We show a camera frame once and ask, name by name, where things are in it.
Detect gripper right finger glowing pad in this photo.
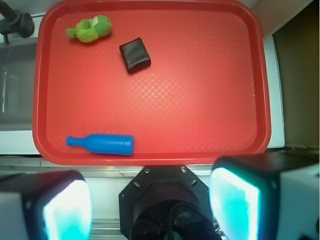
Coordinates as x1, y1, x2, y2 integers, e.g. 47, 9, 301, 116
209, 152, 320, 240

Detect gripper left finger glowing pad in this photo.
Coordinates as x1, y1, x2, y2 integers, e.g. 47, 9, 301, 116
0, 170, 93, 240

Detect green plush animal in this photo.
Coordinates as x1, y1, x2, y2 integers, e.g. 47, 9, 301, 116
65, 15, 112, 43

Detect blue toy bottle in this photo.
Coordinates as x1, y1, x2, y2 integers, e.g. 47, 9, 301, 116
65, 133, 134, 156

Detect red plastic tray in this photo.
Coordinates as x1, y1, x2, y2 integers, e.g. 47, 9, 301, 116
32, 0, 271, 166

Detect steel sink basin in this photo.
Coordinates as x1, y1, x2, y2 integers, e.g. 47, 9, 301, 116
0, 43, 37, 131

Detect dark brown square pouch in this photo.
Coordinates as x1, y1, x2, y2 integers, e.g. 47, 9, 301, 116
119, 37, 152, 74

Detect black octagonal mount plate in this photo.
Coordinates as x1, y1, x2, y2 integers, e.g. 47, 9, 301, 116
118, 165, 220, 240

